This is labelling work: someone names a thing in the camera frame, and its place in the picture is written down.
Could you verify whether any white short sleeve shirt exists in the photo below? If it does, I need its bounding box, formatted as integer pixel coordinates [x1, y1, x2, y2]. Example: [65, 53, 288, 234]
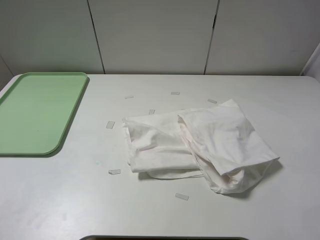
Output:
[122, 99, 278, 195]

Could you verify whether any green plastic tray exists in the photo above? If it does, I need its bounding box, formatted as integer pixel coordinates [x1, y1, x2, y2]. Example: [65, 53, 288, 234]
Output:
[0, 72, 89, 157]

